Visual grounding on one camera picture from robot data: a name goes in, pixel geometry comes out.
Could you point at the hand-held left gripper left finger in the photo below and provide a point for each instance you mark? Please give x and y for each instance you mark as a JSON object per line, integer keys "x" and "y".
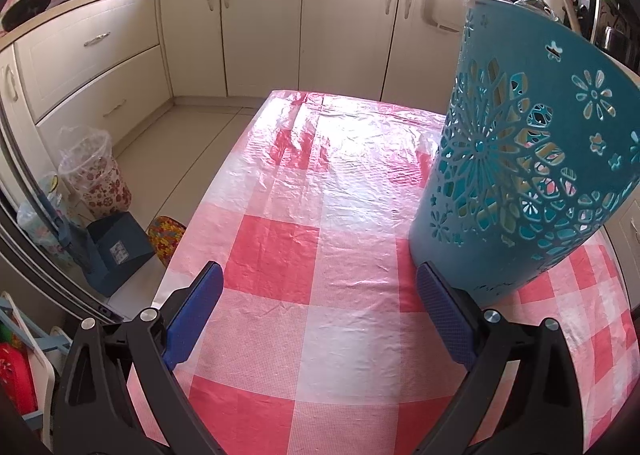
{"x": 195, "y": 315}

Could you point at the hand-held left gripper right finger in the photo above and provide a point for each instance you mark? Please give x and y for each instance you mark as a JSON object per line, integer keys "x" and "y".
{"x": 447, "y": 315}

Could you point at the teal perforated utensil holder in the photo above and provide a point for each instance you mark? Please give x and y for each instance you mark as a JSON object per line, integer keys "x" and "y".
{"x": 450, "y": 260}

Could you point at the colourful floral stool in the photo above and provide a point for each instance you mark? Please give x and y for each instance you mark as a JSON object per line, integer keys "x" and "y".
{"x": 165, "y": 240}

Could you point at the blue dustpan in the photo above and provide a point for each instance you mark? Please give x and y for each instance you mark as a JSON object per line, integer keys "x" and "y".
{"x": 117, "y": 250}

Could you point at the red white checked tablecloth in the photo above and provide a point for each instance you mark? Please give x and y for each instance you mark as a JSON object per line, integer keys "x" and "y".
{"x": 325, "y": 260}

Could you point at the white floor rack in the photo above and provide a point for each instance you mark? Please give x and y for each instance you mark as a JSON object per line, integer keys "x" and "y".
{"x": 45, "y": 375}

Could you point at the floral bin with plastic liner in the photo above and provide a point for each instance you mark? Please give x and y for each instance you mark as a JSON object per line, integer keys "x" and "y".
{"x": 95, "y": 175}

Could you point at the dark metal door edge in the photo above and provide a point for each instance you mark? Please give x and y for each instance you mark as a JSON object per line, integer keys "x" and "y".
{"x": 30, "y": 265}

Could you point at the light patterned bag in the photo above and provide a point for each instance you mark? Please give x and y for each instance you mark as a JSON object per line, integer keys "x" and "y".
{"x": 37, "y": 230}

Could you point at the red plastic item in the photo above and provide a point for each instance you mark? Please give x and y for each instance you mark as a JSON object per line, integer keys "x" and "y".
{"x": 15, "y": 380}

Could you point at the cream drawer cabinet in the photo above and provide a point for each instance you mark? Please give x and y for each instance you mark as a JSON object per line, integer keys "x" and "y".
{"x": 100, "y": 80}

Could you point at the cream door cabinet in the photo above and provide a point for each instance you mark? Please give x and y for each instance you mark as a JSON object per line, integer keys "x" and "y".
{"x": 260, "y": 35}

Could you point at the steel pot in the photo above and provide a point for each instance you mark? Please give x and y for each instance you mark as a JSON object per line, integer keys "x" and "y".
{"x": 614, "y": 37}

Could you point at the black wok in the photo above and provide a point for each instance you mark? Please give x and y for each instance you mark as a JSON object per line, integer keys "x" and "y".
{"x": 27, "y": 7}

